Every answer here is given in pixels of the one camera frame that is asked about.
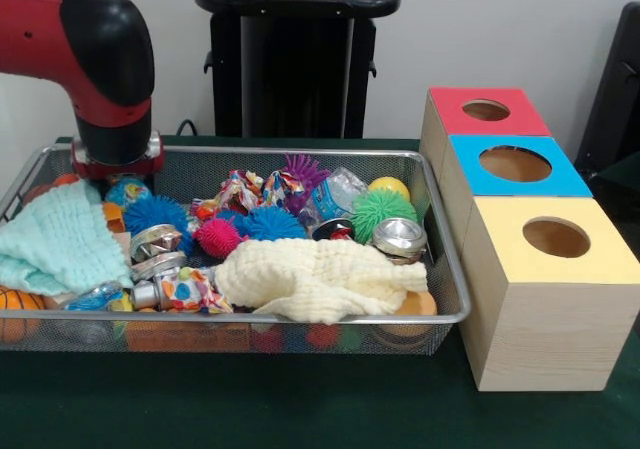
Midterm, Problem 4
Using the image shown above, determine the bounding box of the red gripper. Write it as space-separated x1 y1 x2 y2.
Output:
71 136 166 194

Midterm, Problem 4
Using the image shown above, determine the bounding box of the blue spiky toy with eyes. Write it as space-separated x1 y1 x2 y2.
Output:
123 196 196 255

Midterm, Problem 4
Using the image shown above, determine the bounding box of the multicolour spiky caterpillar toy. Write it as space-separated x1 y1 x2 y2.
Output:
192 206 307 258

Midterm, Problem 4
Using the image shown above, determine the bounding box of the colourful knotted cloth toy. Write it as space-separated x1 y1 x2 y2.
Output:
189 168 307 220

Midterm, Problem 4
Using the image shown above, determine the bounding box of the shallow mesh bin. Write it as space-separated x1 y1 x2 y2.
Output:
0 144 472 355

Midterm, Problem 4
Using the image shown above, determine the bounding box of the wooden box with three holes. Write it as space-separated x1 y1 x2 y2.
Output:
418 86 640 393

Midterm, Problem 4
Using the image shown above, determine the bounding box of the blue globe print ball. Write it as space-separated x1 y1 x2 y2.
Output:
104 177 153 208

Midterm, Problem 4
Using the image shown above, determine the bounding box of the mint green cloth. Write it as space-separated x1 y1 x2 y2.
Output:
0 181 134 295

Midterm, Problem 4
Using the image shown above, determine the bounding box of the small orange basketball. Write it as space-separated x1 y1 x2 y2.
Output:
0 286 46 311

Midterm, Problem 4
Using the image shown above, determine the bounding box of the purple spiky toy with eyes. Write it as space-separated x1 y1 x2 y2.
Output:
282 154 332 215

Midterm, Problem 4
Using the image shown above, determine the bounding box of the cream yellow cloth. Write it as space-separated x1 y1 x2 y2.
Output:
214 238 429 326

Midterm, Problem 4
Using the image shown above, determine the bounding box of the dark green tablecloth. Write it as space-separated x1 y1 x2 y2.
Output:
597 151 640 195
0 136 640 449

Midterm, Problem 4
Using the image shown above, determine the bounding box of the green spiky ball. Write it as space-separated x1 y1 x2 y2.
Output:
349 190 419 246

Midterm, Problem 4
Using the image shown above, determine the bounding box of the yellow ball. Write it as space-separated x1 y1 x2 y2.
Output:
368 176 411 201

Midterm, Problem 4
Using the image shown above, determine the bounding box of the crushed silver can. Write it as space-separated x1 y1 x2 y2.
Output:
372 217 429 266

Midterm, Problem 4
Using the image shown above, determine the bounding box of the black stand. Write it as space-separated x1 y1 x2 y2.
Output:
574 1 640 170

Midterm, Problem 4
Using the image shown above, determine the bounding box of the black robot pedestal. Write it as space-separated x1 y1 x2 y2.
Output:
193 0 402 139

